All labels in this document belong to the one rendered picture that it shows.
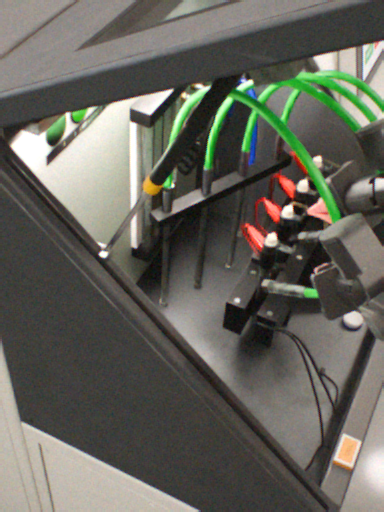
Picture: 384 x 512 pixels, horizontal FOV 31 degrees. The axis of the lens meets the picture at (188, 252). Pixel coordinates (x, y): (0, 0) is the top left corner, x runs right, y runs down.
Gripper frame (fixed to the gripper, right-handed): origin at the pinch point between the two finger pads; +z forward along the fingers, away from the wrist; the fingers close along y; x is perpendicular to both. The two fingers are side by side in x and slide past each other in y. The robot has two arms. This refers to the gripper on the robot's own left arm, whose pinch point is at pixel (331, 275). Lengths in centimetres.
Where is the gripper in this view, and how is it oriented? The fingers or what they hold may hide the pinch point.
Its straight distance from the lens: 101.9
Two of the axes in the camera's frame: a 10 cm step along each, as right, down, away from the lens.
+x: 3.7, 9.2, 1.5
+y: -9.2, 3.8, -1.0
